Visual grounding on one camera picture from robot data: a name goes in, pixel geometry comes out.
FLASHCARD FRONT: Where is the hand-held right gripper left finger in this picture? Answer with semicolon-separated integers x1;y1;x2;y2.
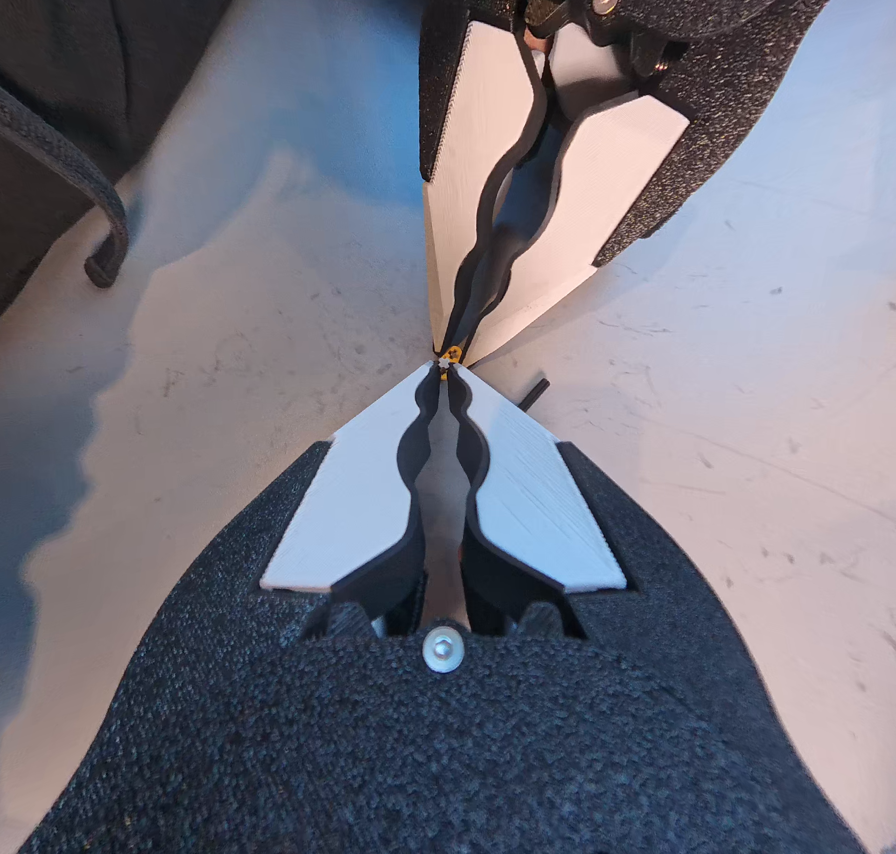
259;364;441;594

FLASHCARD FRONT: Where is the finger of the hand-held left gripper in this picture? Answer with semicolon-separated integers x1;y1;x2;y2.
462;92;693;368
423;20;552;357

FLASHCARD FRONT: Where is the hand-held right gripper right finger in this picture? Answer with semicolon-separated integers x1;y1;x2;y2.
450;364;629;595

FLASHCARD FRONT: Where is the grey desk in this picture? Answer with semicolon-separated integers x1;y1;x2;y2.
0;0;896;854

